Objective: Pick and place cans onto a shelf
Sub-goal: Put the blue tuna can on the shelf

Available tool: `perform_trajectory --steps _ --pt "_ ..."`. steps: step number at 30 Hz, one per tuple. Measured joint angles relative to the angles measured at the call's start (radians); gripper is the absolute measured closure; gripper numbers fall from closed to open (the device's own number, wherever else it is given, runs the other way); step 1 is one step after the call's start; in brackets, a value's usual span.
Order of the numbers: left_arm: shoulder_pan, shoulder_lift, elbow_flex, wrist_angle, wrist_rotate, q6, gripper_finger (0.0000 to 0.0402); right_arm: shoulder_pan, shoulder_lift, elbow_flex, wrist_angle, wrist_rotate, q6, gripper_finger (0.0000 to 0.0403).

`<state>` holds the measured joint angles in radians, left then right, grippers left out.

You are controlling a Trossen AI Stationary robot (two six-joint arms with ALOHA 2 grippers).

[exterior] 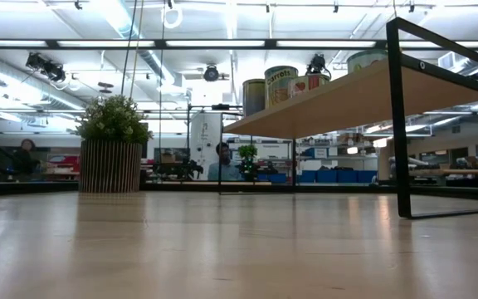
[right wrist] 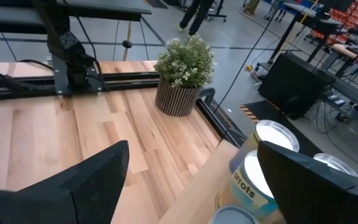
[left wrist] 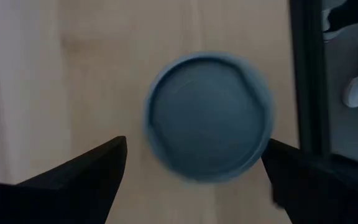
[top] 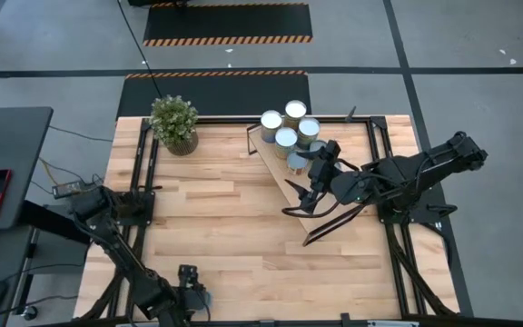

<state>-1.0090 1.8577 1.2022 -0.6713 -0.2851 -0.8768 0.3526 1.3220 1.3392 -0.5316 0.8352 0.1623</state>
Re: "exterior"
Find small green background plant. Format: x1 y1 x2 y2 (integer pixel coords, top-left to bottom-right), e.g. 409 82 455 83
237 144 261 182

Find red storage box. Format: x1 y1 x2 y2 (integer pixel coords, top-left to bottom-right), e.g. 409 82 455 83
46 154 80 174

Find wooden shelf black metal frame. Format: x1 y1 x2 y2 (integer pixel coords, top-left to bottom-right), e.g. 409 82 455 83
217 15 478 221

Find printed food can silver lid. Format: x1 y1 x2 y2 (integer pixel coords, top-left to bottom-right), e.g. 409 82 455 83
345 49 389 75

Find carrots can yellow blue label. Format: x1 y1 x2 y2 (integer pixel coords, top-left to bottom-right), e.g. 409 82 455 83
263 65 300 110

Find black overhead light bar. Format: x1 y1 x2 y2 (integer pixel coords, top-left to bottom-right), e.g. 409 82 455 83
0 38 478 51

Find black ceiling spotlight cluster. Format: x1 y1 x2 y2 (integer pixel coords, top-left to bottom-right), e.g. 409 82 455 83
25 51 66 82

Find person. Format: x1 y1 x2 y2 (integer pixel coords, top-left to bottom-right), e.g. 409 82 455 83
207 141 243 182
12 138 43 175

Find wooden background table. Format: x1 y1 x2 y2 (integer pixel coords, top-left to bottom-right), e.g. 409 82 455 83
412 168 478 176

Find green plant in slatted pot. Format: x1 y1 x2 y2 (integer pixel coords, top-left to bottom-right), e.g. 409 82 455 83
75 94 154 194

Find white hanging ring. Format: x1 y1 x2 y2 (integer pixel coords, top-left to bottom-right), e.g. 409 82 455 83
162 2 184 30

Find long black hanging cable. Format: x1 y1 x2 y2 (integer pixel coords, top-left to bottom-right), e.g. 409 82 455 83
120 0 139 99

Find diced tomatoes can pink white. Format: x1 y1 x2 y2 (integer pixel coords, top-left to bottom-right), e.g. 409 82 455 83
288 73 331 100

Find white background cabinet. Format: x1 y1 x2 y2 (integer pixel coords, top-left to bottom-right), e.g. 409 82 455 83
189 112 223 182

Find blue yellow can green stripes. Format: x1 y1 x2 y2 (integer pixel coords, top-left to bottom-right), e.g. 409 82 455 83
241 78 266 119

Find round black ceiling device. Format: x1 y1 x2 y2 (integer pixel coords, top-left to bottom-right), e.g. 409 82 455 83
202 64 222 83

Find black metal table frame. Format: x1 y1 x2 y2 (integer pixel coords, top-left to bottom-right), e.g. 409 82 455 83
0 179 478 203

